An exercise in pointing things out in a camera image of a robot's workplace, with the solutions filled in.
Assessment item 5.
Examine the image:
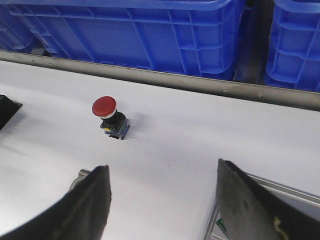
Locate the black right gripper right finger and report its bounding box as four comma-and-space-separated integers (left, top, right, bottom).
215, 159, 320, 240

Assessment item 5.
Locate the blue crate centre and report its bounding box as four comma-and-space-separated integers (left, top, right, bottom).
0, 0, 246, 80

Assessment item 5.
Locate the black slotted board rack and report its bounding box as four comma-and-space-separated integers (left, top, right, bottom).
0, 94, 22, 129

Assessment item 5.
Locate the silver metal tray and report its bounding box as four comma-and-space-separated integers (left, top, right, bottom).
204, 174, 320, 240

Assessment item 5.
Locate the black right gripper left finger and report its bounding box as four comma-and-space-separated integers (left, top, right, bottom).
0, 165, 111, 240

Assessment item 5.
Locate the blue crate front right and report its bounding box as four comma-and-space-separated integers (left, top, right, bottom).
263, 0, 320, 92

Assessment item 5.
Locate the grey metal mounting bracket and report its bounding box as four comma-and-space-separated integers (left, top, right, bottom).
68, 169, 91, 192

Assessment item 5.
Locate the blue crate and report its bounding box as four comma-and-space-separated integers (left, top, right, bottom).
263, 0, 320, 92
0, 0, 246, 80

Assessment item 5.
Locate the red emergency stop button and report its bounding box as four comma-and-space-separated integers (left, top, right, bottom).
91, 96, 131, 140

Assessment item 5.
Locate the green circuit board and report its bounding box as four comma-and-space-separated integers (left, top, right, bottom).
215, 218, 229, 239

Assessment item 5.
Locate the steel shelf front rail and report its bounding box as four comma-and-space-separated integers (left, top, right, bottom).
0, 50, 320, 112

